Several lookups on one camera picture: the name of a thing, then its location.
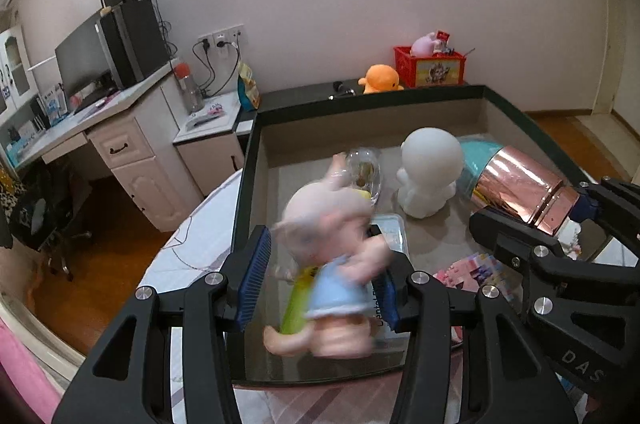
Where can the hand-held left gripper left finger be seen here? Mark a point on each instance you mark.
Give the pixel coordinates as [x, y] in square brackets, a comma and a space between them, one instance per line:
[252, 279]

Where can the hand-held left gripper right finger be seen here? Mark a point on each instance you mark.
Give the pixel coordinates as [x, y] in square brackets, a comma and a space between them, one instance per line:
[392, 299]

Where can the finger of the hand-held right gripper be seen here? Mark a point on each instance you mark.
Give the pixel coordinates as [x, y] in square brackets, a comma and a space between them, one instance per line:
[617, 204]
[505, 236]

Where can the rose gold cylinder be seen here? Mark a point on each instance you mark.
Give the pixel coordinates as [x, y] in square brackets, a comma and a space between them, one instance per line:
[520, 189]

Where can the yellow highlighter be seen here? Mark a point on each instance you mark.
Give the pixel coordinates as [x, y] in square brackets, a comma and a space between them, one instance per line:
[300, 304]

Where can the pink white pixel block figure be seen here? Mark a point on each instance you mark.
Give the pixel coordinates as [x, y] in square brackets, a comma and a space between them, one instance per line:
[571, 240]

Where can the pink pig doll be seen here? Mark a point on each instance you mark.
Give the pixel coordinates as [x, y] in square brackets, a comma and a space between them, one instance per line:
[330, 229]

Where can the white figurine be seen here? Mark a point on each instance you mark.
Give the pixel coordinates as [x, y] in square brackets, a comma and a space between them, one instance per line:
[430, 154]

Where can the glass perfume bottle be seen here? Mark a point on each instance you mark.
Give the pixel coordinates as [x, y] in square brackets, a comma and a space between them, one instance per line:
[362, 167]

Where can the pink storage box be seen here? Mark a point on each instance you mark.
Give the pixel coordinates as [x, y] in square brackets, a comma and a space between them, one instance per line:
[310, 139]

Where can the clear plastic case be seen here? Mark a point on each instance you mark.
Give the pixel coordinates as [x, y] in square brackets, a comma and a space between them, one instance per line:
[392, 234]

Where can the low black white cabinet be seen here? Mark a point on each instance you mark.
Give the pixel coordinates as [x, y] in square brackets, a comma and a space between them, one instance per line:
[210, 154]

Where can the white door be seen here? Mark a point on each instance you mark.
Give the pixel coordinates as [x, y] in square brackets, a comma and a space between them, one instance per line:
[615, 69]

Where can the white desk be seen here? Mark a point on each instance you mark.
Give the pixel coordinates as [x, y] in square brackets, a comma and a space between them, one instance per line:
[145, 164]

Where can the small pink item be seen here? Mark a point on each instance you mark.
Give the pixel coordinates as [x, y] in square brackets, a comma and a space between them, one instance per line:
[215, 108]

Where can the red plastic crate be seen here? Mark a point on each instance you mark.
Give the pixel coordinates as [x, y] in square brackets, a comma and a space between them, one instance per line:
[435, 72]

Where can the yellow snack bag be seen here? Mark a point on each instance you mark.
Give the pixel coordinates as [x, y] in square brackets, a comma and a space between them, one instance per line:
[248, 87]

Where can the clear bottle with red cap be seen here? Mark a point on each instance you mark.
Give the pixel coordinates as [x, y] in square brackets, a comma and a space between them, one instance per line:
[189, 89]

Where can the orange octopus plush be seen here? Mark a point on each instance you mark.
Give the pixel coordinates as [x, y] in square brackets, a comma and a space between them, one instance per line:
[381, 78]

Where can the red white small box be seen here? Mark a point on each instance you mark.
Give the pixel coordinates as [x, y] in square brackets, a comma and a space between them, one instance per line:
[442, 39]

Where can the black office chair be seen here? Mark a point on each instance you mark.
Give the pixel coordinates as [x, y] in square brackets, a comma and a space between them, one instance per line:
[55, 214]

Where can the pink plush toy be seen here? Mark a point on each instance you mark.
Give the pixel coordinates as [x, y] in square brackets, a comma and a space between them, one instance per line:
[425, 44]

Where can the small black device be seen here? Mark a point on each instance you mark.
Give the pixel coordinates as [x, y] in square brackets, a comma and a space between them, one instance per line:
[342, 88]

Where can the black keyboard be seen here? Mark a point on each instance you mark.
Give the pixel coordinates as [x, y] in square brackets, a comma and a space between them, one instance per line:
[92, 99]

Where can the pink blanket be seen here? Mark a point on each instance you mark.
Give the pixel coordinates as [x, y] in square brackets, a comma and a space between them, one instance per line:
[25, 379]

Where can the blue white box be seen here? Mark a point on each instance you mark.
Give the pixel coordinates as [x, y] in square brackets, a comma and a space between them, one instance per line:
[54, 104]

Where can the black computer tower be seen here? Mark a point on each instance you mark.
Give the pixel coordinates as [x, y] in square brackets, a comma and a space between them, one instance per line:
[134, 42]

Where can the black computer monitor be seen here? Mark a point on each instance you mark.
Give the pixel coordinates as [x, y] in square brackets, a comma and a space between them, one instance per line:
[80, 57]

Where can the white hutch cabinet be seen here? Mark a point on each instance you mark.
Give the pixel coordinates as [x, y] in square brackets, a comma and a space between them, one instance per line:
[12, 54]

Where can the white wall socket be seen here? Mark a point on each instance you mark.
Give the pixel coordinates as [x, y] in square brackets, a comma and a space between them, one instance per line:
[220, 37]

